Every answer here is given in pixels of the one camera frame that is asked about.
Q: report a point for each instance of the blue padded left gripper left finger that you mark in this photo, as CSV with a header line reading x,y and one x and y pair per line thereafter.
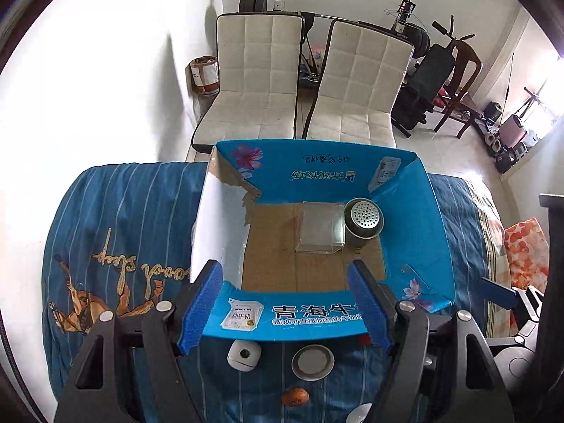
x,y
195,306

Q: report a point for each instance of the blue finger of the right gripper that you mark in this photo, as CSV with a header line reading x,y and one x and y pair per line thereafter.
x,y
501,296

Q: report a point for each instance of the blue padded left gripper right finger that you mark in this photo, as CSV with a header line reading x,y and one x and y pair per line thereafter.
x,y
372,301

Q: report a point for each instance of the glass jar with metal lid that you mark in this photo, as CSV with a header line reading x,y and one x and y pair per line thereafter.
x,y
313,363

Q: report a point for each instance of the white round cream tin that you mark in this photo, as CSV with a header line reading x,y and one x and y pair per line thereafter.
x,y
358,414

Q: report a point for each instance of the brown walnut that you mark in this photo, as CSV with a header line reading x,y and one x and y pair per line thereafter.
x,y
295,397

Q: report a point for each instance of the red rectangular box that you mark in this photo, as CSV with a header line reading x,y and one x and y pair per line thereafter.
x,y
364,340

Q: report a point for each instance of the orange white floral pillow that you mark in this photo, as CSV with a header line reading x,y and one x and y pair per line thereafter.
x,y
528,254

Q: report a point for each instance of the blue cardboard milk box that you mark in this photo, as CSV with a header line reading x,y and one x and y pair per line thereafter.
x,y
284,219

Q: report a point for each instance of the metal perforated lid tin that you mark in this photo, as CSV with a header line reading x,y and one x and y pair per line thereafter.
x,y
363,221

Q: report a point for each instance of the blue striped bed cover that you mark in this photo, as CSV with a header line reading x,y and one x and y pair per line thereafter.
x,y
121,241

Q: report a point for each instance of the clear plastic square box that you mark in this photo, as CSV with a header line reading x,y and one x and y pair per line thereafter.
x,y
319,228

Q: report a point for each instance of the grey speaker box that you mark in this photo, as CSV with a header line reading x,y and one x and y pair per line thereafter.
x,y
512,131

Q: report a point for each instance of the dark wooden chair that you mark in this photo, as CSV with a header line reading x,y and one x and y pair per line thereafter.
x,y
460,106

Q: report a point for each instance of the brown white bucket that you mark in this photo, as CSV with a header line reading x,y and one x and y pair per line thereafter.
x,y
205,75

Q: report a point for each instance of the left cream folding chair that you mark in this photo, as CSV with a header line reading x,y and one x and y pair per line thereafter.
x,y
258,62

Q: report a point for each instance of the cream folding chair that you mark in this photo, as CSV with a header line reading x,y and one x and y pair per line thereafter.
x,y
362,72
258,62

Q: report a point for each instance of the black exercise bench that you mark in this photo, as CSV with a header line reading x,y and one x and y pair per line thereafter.
x,y
418,94

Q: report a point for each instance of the right cream folding chair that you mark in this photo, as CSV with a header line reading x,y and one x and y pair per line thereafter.
x,y
362,72

